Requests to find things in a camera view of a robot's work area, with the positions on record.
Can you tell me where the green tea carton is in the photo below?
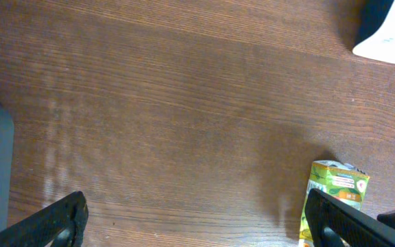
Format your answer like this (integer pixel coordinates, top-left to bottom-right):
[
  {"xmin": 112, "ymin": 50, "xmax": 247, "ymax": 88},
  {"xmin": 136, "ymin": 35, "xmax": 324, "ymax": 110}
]
[{"xmin": 298, "ymin": 160, "xmax": 370, "ymax": 247}]

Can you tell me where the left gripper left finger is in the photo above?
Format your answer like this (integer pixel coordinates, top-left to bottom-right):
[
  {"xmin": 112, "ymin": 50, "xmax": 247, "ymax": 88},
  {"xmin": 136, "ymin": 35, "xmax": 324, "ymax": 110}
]
[{"xmin": 0, "ymin": 191, "xmax": 88, "ymax": 247}]

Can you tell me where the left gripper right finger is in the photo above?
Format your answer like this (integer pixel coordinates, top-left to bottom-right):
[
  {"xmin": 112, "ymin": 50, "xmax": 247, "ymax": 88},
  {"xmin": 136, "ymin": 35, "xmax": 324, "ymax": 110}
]
[{"xmin": 305, "ymin": 189, "xmax": 395, "ymax": 247}]

